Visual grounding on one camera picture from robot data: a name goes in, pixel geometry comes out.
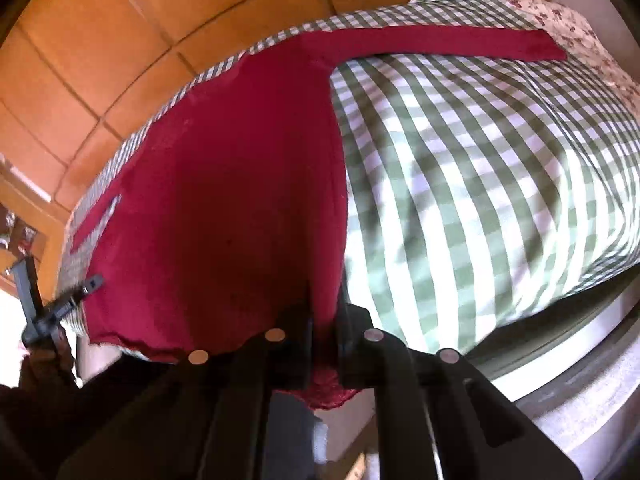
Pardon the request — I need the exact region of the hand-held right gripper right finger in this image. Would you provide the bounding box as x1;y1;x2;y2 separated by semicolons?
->
337;290;583;480

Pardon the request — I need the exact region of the red long-sleeved garment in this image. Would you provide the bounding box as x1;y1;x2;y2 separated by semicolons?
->
70;27;568;411

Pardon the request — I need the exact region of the floral cloth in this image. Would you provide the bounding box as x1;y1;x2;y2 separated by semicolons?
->
505;0;640;126

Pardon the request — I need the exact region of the wooden cabinet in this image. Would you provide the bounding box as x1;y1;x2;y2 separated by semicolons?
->
0;155;71;293

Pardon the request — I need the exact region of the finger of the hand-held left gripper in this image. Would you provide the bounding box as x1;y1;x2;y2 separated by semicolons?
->
12;256;47;347
31;274;104;332

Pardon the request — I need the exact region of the person's left hand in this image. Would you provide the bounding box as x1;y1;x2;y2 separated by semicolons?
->
19;327;81;388

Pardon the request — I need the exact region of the grey bed base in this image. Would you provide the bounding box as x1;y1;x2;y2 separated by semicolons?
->
467;260;640;480

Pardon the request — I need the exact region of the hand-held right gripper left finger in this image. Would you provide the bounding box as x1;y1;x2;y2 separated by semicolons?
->
57;302;315;480

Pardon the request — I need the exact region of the green checked blanket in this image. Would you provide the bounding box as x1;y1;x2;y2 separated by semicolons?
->
55;0;640;361

